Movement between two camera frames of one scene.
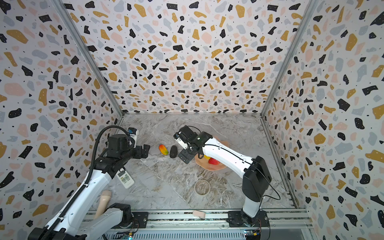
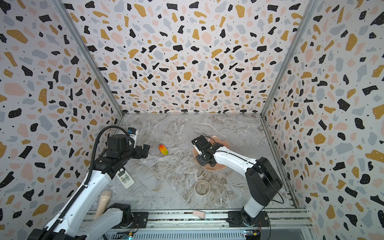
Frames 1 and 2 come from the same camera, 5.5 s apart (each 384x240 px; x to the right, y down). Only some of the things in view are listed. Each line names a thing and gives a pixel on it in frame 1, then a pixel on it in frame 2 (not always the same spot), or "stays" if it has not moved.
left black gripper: x=139 y=154 stays
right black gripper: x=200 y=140 → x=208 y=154
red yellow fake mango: x=163 y=149 stays
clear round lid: x=202 y=187 stays
